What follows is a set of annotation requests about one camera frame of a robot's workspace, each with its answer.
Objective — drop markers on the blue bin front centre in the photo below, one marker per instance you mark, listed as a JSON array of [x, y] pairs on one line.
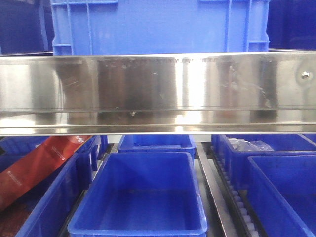
[[153, 194]]

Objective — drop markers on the roller conveyor track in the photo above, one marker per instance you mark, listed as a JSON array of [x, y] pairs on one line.
[[243, 217]]

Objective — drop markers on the large blue crate upper shelf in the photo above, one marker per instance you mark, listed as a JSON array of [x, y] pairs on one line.
[[123, 27]]

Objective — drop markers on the blue bin rear centre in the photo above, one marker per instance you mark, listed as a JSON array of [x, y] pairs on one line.
[[158, 143]]

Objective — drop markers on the stainless steel shelf beam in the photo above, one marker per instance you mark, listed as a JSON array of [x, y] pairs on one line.
[[262, 92]]

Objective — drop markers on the red foil package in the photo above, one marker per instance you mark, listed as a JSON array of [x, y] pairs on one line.
[[37, 165]]

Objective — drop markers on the clear plastic bag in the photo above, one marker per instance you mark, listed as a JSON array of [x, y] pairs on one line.
[[242, 145]]

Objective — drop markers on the blue bin left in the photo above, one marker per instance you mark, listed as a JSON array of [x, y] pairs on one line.
[[43, 210]]

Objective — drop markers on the blue bin front right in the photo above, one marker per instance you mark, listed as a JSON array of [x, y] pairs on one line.
[[282, 193]]

